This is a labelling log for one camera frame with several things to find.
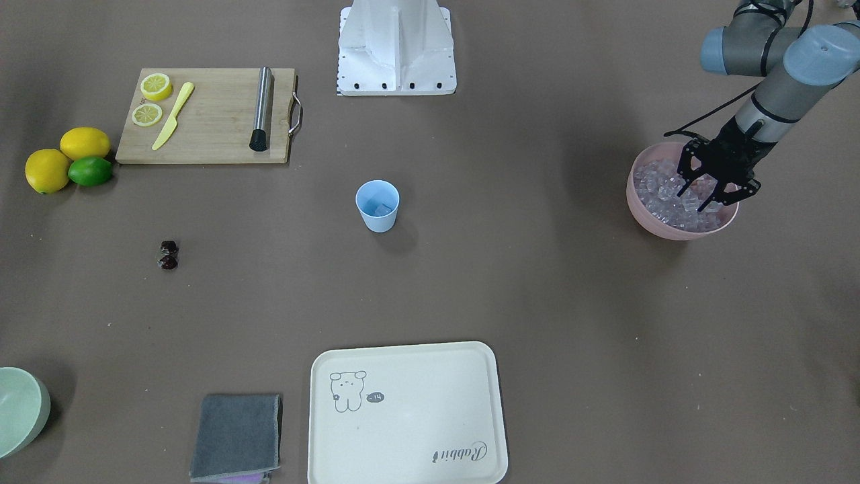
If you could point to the pink bowl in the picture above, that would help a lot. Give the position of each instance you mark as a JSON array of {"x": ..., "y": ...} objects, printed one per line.
[{"x": 671, "y": 150}]

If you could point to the mint green bowl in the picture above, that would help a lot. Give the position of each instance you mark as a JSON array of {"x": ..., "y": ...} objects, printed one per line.
[{"x": 25, "y": 408}]

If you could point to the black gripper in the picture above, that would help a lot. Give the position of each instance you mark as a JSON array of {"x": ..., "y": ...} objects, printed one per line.
[{"x": 736, "y": 153}]

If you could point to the dark red cherry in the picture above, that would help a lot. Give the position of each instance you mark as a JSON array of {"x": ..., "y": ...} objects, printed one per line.
[
  {"x": 169, "y": 248},
  {"x": 168, "y": 262}
]

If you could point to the wooden cutting board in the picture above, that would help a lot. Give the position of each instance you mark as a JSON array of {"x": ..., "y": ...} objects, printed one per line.
[{"x": 216, "y": 123}]

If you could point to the green lime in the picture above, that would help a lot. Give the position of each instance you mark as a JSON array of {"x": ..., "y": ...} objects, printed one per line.
[{"x": 90, "y": 171}]

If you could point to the yellow lemon near board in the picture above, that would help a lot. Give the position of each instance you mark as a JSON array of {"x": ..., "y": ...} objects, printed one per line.
[{"x": 84, "y": 141}]

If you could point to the pile of clear ice cubes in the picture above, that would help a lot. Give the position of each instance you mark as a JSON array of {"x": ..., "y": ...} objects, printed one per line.
[{"x": 656, "y": 184}]

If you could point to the light blue cup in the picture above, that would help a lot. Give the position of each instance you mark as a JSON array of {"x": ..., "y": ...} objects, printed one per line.
[{"x": 377, "y": 202}]

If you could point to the grey folded cloth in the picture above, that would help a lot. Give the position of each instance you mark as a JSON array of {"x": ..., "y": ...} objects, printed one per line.
[{"x": 237, "y": 439}]

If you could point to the lemon half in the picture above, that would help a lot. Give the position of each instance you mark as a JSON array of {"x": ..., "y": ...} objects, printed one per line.
[
  {"x": 146, "y": 115},
  {"x": 156, "y": 87}
]

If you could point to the steel muddler black tip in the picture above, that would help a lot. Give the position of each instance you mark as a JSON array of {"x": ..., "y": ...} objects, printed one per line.
[{"x": 260, "y": 137}]

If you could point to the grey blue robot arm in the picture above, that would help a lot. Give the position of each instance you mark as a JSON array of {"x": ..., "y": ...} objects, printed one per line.
[{"x": 797, "y": 67}]

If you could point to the yellow plastic knife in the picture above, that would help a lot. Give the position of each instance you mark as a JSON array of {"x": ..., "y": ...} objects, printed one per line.
[{"x": 171, "y": 122}]

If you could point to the yellow lemon outer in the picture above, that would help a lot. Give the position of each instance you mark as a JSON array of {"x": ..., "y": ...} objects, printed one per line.
[{"x": 46, "y": 171}]

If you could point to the lemon half lower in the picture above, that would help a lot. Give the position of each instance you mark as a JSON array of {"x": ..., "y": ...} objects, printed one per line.
[{"x": 146, "y": 115}]

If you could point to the clear ice cube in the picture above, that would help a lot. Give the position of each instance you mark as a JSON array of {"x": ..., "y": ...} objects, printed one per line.
[{"x": 381, "y": 210}]

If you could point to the cream rabbit tray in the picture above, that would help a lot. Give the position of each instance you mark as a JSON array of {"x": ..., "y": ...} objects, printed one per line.
[{"x": 422, "y": 413}]

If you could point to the lemon half upper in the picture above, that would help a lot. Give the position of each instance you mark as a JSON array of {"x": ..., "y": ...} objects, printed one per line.
[{"x": 156, "y": 87}]

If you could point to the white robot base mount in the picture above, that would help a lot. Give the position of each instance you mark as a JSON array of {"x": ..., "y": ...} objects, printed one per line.
[{"x": 396, "y": 48}]

